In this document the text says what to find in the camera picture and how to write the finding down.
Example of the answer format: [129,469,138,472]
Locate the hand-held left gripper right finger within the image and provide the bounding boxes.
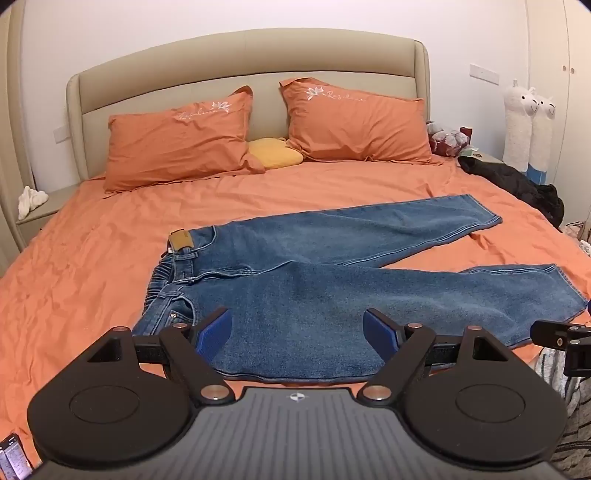
[363,308,511,403]

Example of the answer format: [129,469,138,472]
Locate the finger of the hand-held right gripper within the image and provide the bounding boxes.
[530,318,591,377]

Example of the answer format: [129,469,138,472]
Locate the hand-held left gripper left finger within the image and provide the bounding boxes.
[88,307,233,405]

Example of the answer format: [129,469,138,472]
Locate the blue denim pants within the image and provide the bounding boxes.
[131,194,588,384]

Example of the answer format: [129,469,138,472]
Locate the person's striped grey clothing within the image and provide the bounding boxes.
[534,346,591,480]

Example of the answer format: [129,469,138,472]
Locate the beige bag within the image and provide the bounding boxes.
[561,220,591,256]

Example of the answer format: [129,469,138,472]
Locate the bed with orange sheet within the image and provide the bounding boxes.
[0,154,591,457]

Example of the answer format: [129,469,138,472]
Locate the black jacket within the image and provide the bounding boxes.
[457,156,565,228]

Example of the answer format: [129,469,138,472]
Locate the beige nightstand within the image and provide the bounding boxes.
[458,147,506,168]
[16,182,86,252]

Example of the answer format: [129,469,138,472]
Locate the yellow cushion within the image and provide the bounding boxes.
[247,137,304,169]

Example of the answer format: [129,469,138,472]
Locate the orange embroidered pillow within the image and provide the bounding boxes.
[279,78,444,165]
[102,85,267,195]

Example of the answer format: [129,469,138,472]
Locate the white alpaca plush toy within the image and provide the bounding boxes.
[502,79,539,172]
[529,95,557,178]

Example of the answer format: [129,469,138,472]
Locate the dark red patterned bundle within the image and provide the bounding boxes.
[425,121,474,158]

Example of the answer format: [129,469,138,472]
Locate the white crumpled cloth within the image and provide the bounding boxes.
[17,186,49,221]

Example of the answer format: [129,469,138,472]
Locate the black smartphone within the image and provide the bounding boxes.
[0,433,36,480]

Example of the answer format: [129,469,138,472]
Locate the beige padded headboard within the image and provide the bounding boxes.
[66,28,431,182]

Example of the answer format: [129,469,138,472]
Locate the white wardrobe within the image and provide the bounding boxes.
[525,0,591,167]

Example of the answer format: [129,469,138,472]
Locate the white wall switch plate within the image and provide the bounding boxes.
[469,64,501,85]

